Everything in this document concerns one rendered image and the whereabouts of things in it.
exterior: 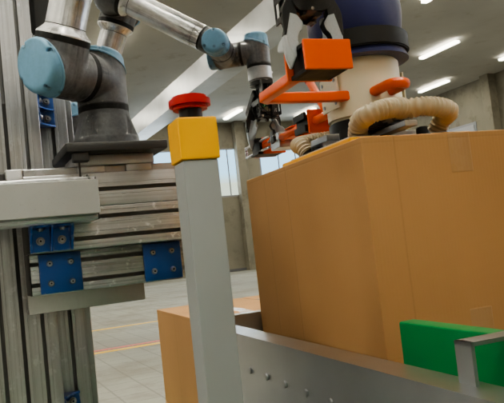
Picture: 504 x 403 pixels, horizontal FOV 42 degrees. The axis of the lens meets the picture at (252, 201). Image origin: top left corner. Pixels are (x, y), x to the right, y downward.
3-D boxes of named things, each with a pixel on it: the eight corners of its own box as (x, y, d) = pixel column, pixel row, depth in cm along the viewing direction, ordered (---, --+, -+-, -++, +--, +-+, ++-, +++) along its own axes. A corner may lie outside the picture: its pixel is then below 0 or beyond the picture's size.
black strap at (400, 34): (430, 42, 142) (427, 25, 143) (334, 42, 134) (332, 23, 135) (376, 72, 163) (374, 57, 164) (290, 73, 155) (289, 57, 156)
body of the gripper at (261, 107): (259, 117, 197) (254, 77, 198) (250, 123, 205) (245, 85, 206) (282, 116, 200) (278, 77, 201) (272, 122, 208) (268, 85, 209)
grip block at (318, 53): (354, 68, 109) (350, 38, 109) (306, 68, 106) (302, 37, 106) (330, 81, 116) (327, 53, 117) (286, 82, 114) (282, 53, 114)
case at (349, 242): (568, 332, 126) (539, 127, 129) (388, 368, 112) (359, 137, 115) (397, 313, 182) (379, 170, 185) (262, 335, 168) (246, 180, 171)
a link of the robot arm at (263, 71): (243, 72, 206) (267, 71, 209) (245, 86, 206) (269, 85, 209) (251, 65, 199) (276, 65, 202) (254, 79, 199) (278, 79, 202)
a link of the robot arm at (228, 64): (202, 40, 200) (237, 34, 198) (210, 50, 211) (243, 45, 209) (204, 65, 199) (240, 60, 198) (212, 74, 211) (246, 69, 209)
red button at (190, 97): (217, 115, 108) (214, 91, 108) (176, 117, 105) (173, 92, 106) (205, 124, 115) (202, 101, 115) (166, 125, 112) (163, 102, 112)
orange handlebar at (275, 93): (449, 74, 124) (446, 56, 125) (304, 77, 114) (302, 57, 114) (270, 155, 211) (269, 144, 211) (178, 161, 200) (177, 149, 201)
